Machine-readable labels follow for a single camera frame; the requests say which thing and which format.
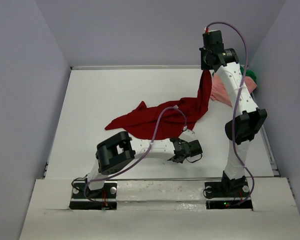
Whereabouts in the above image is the dark red t shirt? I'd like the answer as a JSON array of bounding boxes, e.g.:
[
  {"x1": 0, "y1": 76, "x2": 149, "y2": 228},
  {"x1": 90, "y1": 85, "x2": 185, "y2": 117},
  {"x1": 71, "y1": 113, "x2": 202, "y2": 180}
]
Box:
[{"x1": 105, "y1": 70, "x2": 212, "y2": 140}]

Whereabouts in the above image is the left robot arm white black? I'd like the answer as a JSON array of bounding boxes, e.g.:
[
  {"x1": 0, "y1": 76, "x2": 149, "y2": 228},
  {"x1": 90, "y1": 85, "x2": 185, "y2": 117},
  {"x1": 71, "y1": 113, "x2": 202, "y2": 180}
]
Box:
[{"x1": 83, "y1": 131, "x2": 203, "y2": 200}]

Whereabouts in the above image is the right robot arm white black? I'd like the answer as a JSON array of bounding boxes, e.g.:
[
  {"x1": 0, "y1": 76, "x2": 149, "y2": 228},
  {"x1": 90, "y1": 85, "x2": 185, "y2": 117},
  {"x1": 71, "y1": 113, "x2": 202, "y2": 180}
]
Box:
[{"x1": 200, "y1": 30, "x2": 268, "y2": 199}]

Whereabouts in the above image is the pink t shirt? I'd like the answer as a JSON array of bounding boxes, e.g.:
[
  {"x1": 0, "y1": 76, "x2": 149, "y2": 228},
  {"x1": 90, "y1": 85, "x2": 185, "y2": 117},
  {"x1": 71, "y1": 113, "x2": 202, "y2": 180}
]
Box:
[{"x1": 210, "y1": 73, "x2": 257, "y2": 107}]

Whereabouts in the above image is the green t shirt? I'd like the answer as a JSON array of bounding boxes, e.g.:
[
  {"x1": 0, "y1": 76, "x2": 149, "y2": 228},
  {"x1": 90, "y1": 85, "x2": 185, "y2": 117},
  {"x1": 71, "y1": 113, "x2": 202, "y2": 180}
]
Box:
[{"x1": 240, "y1": 65, "x2": 257, "y2": 84}]

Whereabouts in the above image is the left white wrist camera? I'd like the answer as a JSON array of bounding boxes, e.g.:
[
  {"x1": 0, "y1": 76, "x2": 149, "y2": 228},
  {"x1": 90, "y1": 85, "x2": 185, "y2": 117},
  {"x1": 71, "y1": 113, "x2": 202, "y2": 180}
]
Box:
[{"x1": 178, "y1": 129, "x2": 196, "y2": 143}]

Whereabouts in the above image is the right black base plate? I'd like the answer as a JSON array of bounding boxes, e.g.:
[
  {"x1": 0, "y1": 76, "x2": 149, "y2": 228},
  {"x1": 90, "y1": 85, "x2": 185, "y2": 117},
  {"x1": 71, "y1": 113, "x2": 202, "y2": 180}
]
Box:
[{"x1": 202, "y1": 181, "x2": 253, "y2": 210}]

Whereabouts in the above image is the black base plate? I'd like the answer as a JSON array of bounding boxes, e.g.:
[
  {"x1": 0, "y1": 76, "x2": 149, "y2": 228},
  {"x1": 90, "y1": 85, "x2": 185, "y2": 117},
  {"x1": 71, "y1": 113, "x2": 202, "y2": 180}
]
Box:
[
  {"x1": 69, "y1": 179, "x2": 118, "y2": 211},
  {"x1": 202, "y1": 181, "x2": 253, "y2": 210}
]

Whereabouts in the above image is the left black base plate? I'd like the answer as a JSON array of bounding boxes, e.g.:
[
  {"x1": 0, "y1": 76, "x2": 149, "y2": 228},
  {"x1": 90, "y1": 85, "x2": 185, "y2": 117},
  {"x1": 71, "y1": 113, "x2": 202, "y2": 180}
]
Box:
[{"x1": 69, "y1": 179, "x2": 118, "y2": 211}]

